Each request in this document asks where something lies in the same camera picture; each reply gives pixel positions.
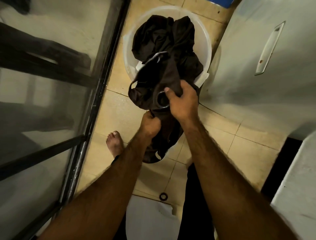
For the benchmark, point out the person's left hand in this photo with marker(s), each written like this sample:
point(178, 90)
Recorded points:
point(150, 126)

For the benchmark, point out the person's right hand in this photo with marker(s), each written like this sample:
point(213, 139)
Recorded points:
point(185, 103)

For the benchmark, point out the black eyelet curtain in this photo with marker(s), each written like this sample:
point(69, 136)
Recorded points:
point(153, 84)

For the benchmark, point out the white washing machine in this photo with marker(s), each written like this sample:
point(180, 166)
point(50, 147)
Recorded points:
point(247, 74)

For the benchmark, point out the translucent white plastic bucket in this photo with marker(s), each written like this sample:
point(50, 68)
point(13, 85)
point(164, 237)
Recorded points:
point(201, 37)

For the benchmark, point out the person's left forearm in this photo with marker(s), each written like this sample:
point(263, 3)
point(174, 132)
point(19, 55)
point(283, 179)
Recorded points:
point(103, 197)

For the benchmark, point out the person's right forearm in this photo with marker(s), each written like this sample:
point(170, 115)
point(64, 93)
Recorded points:
point(222, 173)

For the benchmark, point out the person's left foot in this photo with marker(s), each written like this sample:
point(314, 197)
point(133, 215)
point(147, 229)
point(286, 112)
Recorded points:
point(114, 146)

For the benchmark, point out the white appliance with blue base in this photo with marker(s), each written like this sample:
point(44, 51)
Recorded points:
point(219, 2)

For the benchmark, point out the dark wooden furniture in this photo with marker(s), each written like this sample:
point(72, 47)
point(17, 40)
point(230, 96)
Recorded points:
point(49, 56)

